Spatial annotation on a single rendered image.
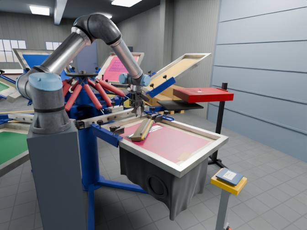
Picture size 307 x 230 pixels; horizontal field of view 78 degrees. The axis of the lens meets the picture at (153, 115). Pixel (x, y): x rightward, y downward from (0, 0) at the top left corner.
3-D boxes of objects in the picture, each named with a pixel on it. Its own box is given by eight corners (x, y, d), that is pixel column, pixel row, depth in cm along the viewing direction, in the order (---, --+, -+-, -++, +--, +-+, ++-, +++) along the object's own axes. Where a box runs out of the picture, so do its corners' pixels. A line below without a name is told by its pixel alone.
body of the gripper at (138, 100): (129, 106, 142) (129, 91, 139) (137, 104, 148) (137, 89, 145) (135, 108, 137) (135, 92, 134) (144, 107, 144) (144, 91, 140)
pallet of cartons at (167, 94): (163, 103, 635) (164, 82, 614) (186, 112, 539) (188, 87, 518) (140, 106, 593) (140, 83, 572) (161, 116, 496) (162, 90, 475)
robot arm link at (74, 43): (18, 90, 76) (97, 8, 95) (6, 86, 85) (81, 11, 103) (43, 108, 84) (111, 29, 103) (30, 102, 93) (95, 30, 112)
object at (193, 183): (205, 191, 146) (212, 141, 134) (169, 227, 115) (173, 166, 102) (201, 190, 148) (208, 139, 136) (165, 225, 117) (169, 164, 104)
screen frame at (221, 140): (228, 142, 133) (229, 137, 132) (179, 178, 91) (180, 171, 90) (147, 116, 183) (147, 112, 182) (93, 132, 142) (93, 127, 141)
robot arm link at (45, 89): (39, 111, 72) (34, 75, 68) (27, 105, 80) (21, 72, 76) (70, 106, 81) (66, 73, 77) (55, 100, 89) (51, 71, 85)
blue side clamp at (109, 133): (123, 145, 126) (123, 135, 123) (117, 148, 122) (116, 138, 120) (98, 132, 145) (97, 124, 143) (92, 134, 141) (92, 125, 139)
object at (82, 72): (114, 182, 235) (110, 71, 194) (84, 198, 206) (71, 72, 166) (97, 169, 260) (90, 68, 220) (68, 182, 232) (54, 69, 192)
